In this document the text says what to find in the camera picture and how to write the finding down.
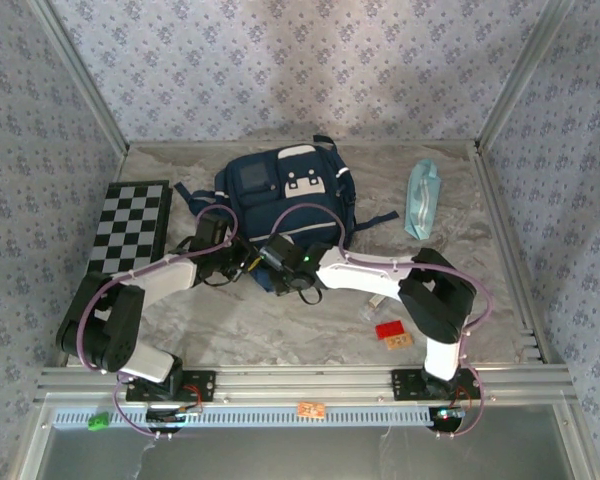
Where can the aluminium mounting rail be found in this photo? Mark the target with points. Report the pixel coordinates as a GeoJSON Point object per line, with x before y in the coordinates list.
{"type": "Point", "coordinates": [300, 382]}

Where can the grey metal front tray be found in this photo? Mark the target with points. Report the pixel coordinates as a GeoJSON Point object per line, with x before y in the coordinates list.
{"type": "Point", "coordinates": [300, 455]}

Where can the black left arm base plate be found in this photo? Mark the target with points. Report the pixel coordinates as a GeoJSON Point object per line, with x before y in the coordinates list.
{"type": "Point", "coordinates": [200, 385]}

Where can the navy blue backpack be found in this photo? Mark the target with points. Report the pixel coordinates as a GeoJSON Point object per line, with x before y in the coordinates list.
{"type": "Point", "coordinates": [260, 210]}

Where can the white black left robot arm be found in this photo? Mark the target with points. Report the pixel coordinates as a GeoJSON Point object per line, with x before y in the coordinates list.
{"type": "Point", "coordinates": [160, 280]}

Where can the light blue pencil case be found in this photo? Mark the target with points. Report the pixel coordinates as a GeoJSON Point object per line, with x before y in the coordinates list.
{"type": "Point", "coordinates": [422, 200]}

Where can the orange paper tag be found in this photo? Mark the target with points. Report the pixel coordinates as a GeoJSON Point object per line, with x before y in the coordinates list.
{"type": "Point", "coordinates": [310, 409]}

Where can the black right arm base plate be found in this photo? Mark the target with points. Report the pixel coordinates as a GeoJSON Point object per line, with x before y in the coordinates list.
{"type": "Point", "coordinates": [405, 384]}

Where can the red rectangular block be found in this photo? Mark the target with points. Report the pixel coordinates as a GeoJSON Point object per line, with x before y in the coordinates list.
{"type": "Point", "coordinates": [390, 330]}

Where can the black white chessboard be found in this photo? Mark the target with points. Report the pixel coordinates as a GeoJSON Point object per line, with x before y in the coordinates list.
{"type": "Point", "coordinates": [125, 215]}

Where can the orange rectangular block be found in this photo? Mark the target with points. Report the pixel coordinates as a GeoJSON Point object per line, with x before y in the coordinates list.
{"type": "Point", "coordinates": [400, 342]}

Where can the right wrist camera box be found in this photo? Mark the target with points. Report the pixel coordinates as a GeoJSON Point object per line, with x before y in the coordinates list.
{"type": "Point", "coordinates": [270, 254]}

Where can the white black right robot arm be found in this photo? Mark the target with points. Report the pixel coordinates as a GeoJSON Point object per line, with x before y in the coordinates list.
{"type": "Point", "coordinates": [360, 277]}

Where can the aluminium frame post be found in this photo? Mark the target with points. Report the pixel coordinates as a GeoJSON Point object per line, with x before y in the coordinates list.
{"type": "Point", "coordinates": [80, 80]}
{"type": "Point", "coordinates": [525, 75]}

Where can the aluminium table side rail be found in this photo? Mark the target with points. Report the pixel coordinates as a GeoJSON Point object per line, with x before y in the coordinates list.
{"type": "Point", "coordinates": [505, 240]}

